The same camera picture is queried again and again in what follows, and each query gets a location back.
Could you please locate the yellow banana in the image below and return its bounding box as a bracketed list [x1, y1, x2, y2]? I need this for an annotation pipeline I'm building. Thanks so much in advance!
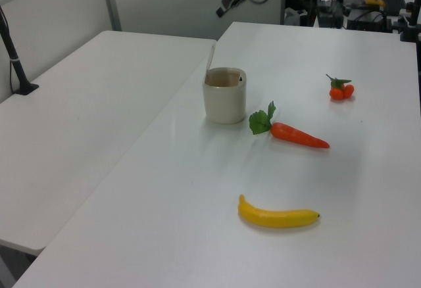
[237, 194, 322, 229]

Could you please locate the orange mandarin cluster with leaves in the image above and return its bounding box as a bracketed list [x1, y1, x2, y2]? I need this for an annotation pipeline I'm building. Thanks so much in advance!
[325, 73, 355, 101]

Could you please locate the black electronics box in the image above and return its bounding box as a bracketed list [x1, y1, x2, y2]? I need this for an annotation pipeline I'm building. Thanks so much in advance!
[346, 7, 395, 33]

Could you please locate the black upright pole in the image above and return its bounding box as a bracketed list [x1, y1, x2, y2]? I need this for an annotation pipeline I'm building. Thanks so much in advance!
[335, 0, 347, 29]

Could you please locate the beige hinged bin lid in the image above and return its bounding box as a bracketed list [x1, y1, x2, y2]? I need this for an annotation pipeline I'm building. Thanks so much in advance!
[205, 45, 218, 80]

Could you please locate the white garbage bin body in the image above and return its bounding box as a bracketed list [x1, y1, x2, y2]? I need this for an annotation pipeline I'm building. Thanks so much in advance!
[201, 66, 248, 125]

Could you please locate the orange carrot with green leaves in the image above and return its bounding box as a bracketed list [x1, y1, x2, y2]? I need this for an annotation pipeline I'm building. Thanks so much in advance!
[248, 101, 330, 150]

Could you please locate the black pole stand with base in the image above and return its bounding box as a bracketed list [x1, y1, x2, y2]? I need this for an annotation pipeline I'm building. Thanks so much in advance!
[0, 5, 39, 97]

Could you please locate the black clamp stand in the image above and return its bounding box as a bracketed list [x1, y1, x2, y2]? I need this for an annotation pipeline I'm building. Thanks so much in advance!
[399, 1, 421, 42]

